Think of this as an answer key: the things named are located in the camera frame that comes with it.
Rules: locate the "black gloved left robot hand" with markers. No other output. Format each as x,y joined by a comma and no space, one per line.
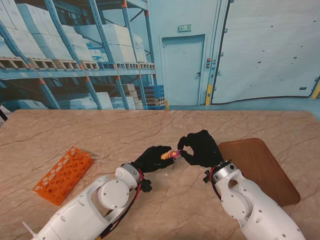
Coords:
152,160

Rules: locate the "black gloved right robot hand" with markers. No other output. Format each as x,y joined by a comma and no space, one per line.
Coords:
202,152

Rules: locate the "yellow cloth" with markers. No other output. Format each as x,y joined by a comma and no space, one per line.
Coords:
166,155

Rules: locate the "pink rubber band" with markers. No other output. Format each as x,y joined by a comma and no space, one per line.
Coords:
176,153

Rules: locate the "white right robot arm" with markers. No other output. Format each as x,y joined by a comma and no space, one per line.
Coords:
250,202

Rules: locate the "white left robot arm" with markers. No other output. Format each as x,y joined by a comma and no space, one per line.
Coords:
92,207

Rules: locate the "brown wooden tray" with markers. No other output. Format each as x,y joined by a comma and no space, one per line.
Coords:
260,167

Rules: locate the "orange test tube rack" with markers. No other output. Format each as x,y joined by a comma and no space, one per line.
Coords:
65,172

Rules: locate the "black stand leg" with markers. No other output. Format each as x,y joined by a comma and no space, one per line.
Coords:
2,113

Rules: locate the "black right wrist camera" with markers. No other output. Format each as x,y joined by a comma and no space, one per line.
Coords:
207,176

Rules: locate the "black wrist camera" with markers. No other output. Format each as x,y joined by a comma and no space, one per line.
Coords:
207,176
147,186

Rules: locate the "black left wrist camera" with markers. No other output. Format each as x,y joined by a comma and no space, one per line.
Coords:
147,186

